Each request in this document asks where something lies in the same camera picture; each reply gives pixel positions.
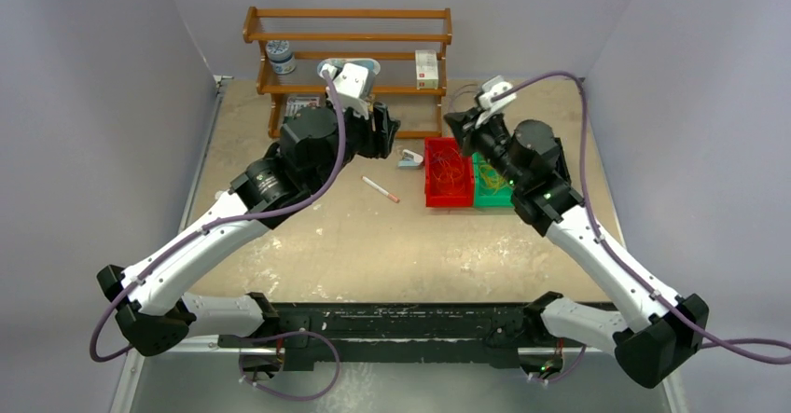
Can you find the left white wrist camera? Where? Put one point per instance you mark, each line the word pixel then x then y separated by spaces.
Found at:
pixel 353 84

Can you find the marker pen set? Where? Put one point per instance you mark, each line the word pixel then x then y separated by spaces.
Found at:
pixel 296 102

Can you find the green plastic bin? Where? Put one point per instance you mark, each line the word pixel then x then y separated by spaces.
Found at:
pixel 491 190

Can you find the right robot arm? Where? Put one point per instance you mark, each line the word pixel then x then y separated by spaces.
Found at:
pixel 652 329

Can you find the blue oval packaged item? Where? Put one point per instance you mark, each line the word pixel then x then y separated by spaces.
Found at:
pixel 337 64

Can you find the black plastic bin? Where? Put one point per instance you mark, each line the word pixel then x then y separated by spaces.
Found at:
pixel 561 166

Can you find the white red box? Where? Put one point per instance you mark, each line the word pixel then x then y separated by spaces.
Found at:
pixel 426 69

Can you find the wooden shelf rack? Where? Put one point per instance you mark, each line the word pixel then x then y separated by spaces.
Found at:
pixel 390 36

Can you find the red plastic bin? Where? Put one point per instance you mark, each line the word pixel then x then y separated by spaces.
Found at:
pixel 449 179

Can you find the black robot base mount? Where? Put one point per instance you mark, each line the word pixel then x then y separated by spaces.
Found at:
pixel 500 335

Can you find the white pen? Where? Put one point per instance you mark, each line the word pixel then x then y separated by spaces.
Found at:
pixel 380 189

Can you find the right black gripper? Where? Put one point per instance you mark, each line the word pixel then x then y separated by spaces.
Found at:
pixel 464 126

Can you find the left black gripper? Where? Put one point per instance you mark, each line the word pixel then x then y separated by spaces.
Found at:
pixel 378 131

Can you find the blue white jar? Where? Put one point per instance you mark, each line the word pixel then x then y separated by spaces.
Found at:
pixel 280 56

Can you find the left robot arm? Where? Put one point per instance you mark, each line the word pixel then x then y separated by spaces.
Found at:
pixel 151 302

